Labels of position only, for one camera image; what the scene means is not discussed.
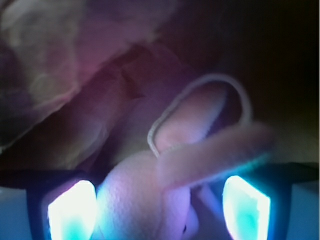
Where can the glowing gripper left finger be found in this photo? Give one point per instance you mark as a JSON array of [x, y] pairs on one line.
[[62, 205]]

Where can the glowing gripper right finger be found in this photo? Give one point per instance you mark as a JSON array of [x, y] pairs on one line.
[[277, 201]]

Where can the pink plush bunny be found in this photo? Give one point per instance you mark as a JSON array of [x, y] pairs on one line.
[[206, 132]]

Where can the brown paper bag bowl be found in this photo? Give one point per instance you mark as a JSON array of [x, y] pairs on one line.
[[82, 80]]

